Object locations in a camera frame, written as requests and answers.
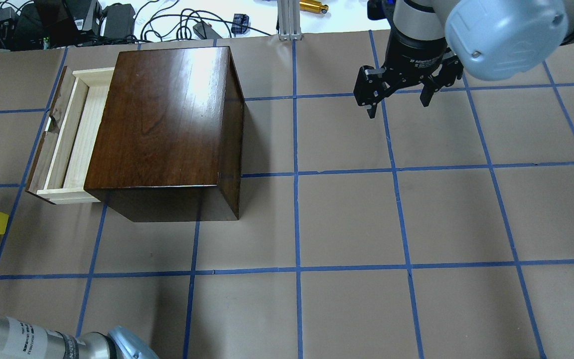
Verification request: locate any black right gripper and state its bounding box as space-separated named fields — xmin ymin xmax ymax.
xmin=353 ymin=30 xmax=464 ymax=120

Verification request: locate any light wooden drawer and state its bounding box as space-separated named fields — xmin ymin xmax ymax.
xmin=25 ymin=67 xmax=115 ymax=204

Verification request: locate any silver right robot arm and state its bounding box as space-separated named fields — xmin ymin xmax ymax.
xmin=353 ymin=0 xmax=574 ymax=118

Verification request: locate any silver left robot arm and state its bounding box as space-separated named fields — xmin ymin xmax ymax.
xmin=0 ymin=211 xmax=158 ymax=359

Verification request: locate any dark wooden drawer cabinet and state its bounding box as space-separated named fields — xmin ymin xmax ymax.
xmin=83 ymin=47 xmax=245 ymax=222

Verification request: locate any aluminium frame post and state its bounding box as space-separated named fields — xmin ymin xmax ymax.
xmin=277 ymin=0 xmax=302 ymax=41

